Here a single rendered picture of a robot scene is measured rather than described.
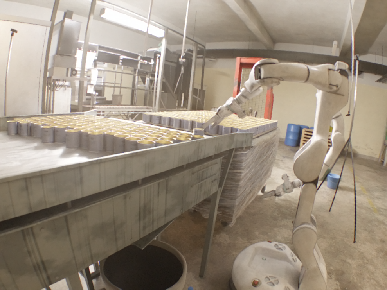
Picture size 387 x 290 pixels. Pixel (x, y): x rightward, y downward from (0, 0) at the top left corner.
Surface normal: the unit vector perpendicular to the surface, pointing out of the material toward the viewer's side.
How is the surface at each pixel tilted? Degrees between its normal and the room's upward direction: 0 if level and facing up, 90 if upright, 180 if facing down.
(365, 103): 90
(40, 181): 90
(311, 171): 92
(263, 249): 74
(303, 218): 90
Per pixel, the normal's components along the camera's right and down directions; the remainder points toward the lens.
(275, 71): -0.37, 0.11
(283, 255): -0.39, -0.17
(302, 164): -0.56, 0.04
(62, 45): 0.84, 0.19
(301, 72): 0.01, 0.25
